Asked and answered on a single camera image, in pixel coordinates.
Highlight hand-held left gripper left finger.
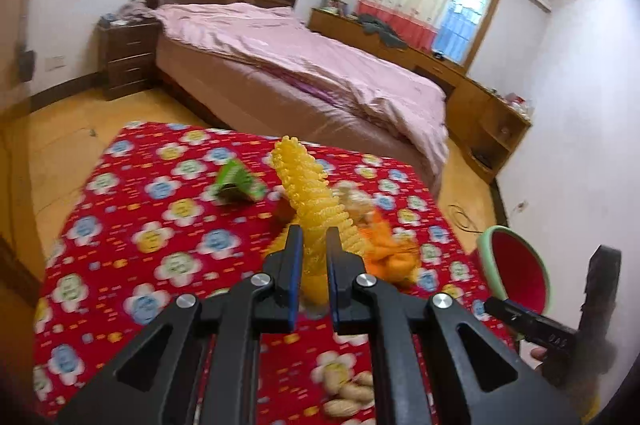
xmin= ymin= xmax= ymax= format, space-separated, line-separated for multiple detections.
xmin=55 ymin=225 xmax=306 ymax=425

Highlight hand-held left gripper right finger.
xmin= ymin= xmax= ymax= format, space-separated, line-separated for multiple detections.
xmin=325 ymin=227 xmax=583 ymax=425

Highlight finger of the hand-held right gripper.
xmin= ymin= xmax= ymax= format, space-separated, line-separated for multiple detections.
xmin=484 ymin=297 xmax=581 ymax=358

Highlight red chair with green rim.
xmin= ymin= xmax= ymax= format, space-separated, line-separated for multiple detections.
xmin=476 ymin=225 xmax=551 ymax=321

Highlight yellow bumpy plastic toy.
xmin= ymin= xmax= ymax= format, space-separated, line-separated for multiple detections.
xmin=260 ymin=136 xmax=361 ymax=321

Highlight orange plush toy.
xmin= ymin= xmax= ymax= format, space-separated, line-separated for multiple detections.
xmin=362 ymin=210 xmax=421 ymax=291

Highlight green snack packet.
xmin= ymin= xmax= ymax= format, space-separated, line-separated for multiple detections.
xmin=210 ymin=159 xmax=268 ymax=203

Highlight peanut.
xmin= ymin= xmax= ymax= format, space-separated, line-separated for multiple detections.
xmin=322 ymin=399 xmax=364 ymax=419

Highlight red flower print cloth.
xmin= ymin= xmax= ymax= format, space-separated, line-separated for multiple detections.
xmin=32 ymin=120 xmax=521 ymax=421

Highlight pink and white bottles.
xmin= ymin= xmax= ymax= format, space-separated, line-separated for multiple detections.
xmin=504 ymin=92 xmax=532 ymax=117

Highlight long light wooden desk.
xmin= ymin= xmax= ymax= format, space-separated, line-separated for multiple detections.
xmin=307 ymin=8 xmax=533 ymax=183

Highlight pink duvet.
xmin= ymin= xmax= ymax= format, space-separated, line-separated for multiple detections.
xmin=152 ymin=2 xmax=451 ymax=166

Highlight grey cloth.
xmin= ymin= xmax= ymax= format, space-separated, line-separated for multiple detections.
xmin=357 ymin=12 xmax=408 ymax=51

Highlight dark wooden nightstand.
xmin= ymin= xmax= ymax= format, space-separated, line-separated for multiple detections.
xmin=96 ymin=18 xmax=163 ymax=102

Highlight window with metal grille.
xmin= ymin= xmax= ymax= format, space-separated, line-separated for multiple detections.
xmin=431 ymin=0 xmax=503 ymax=68

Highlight pile of clothes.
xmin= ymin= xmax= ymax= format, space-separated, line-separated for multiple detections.
xmin=100 ymin=0 xmax=156 ymax=28

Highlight black hanging bag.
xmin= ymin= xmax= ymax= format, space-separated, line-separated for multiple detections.
xmin=17 ymin=45 xmax=36 ymax=83

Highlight wooden wardrobe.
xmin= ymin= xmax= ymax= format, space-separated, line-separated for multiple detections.
xmin=0 ymin=0 xmax=46 ymax=116

